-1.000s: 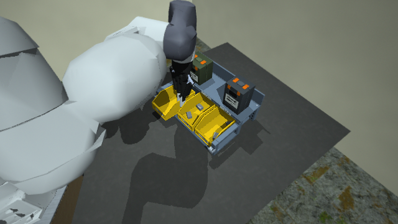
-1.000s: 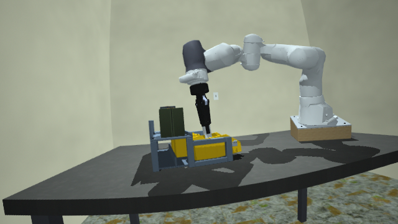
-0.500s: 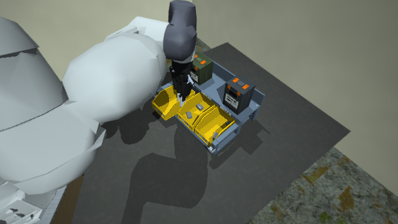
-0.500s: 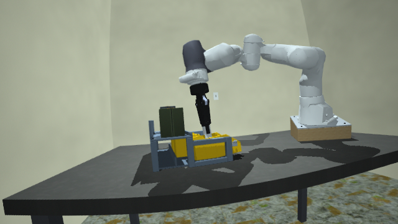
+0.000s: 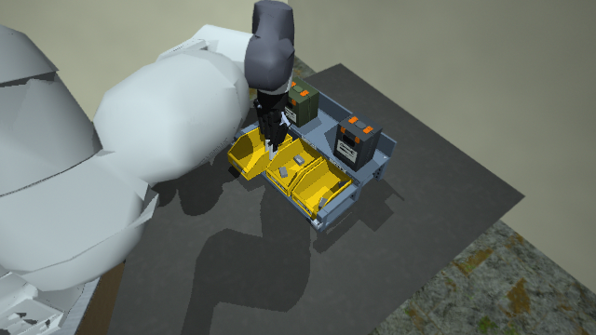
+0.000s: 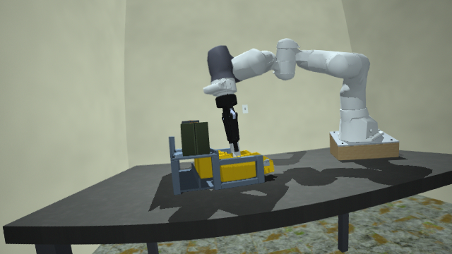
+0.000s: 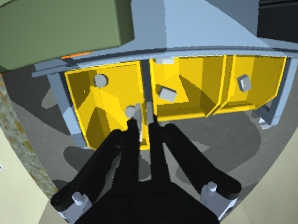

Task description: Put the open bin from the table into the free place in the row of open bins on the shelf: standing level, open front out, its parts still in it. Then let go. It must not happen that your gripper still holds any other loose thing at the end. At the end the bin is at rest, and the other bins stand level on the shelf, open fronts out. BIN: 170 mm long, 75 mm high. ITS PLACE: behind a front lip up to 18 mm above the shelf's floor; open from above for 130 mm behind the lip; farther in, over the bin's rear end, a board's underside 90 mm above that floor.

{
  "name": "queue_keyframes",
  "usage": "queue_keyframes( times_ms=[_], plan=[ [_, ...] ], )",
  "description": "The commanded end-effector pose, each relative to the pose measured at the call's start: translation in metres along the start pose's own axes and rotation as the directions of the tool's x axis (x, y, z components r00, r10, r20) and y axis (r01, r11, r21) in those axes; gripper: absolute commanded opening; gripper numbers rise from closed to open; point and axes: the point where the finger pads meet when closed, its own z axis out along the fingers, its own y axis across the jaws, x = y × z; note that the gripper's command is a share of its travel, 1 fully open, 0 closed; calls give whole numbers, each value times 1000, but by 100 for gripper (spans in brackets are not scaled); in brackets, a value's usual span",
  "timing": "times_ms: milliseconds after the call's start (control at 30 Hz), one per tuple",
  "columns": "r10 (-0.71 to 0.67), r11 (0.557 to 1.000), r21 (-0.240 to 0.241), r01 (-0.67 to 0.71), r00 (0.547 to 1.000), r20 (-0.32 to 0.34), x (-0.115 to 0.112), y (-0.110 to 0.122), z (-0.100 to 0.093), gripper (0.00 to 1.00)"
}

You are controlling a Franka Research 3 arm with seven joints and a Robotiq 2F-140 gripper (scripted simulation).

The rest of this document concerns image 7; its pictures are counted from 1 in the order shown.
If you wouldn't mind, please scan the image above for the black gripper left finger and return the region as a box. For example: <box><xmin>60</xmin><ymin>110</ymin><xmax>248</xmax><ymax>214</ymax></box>
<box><xmin>50</xmin><ymin>103</ymin><xmax>142</xmax><ymax>224</ymax></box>

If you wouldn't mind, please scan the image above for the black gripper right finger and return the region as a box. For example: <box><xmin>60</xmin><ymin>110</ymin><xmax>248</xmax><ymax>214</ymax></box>
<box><xmin>146</xmin><ymin>102</ymin><xmax>242</xmax><ymax>224</ymax></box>

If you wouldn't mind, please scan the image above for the light blue metal shelf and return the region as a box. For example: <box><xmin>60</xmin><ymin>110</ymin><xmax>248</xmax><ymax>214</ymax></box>
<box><xmin>32</xmin><ymin>0</ymin><xmax>298</xmax><ymax>149</ymax></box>

